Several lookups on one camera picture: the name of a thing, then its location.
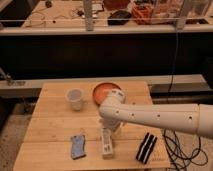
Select wooden table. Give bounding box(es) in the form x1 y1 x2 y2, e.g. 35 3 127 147
13 81 170 171

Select black white striped object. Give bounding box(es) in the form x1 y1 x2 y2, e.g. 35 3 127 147
136 133 157 164

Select orange basket background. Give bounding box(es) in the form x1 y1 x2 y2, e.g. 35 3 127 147
132 5 152 25

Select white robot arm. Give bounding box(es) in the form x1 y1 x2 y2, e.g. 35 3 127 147
99 89 213 139

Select orange bowl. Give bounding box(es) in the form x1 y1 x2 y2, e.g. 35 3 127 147
93 82 119 105

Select white bottle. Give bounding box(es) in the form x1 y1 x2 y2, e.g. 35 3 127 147
101 128 114 159

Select black cable bundle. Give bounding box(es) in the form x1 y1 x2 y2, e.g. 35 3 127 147
161 129 209 171

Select metal clamp on rail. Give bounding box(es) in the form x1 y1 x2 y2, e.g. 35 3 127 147
0 67 26 86

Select grey metal post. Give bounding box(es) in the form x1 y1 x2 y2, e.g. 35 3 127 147
83 0 94 31

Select black object on bench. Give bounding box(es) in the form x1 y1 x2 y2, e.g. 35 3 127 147
107 10 131 26

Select translucent plastic cup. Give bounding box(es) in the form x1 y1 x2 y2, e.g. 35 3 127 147
66 88 83 111

